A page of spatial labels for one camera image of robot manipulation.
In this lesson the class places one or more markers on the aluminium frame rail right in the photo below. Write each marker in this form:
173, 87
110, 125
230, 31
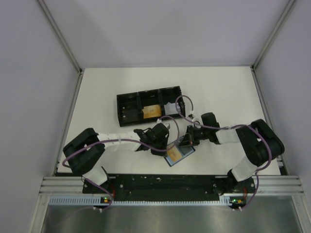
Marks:
271, 83

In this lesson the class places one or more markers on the black three-compartment tray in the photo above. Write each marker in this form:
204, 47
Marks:
130, 105

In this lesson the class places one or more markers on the gold credit card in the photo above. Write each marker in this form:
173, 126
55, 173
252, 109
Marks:
174, 154

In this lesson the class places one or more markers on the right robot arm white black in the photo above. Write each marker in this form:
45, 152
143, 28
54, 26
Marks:
259, 142

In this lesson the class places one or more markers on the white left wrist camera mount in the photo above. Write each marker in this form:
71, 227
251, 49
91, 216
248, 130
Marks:
167, 125

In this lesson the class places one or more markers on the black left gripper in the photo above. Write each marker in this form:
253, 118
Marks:
164, 140

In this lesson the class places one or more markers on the white slotted cable duct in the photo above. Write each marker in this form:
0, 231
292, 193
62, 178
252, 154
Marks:
100, 201

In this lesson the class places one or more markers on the aluminium front frame rail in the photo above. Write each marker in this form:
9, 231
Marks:
268, 186

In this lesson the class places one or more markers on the blue leather card holder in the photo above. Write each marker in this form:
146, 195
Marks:
185, 151

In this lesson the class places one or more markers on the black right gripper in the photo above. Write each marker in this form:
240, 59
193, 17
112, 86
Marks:
189, 138

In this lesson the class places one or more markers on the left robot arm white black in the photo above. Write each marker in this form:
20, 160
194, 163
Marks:
84, 151

